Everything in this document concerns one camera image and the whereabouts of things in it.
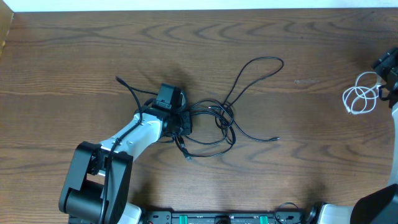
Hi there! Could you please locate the white USB cable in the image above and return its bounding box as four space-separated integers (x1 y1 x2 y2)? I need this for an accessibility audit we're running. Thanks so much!
341 71 384 115

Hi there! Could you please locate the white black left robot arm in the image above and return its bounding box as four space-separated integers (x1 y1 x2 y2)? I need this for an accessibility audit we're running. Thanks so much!
58 84 192 224

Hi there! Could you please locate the black left camera cable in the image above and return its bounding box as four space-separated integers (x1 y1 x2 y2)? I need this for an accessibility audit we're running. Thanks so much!
98 76 159 224

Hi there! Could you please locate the black USB cable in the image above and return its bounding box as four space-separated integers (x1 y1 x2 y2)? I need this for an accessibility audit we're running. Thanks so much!
155 56 285 161

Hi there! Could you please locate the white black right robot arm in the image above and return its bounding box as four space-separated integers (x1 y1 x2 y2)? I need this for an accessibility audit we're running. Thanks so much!
308 47 397 224

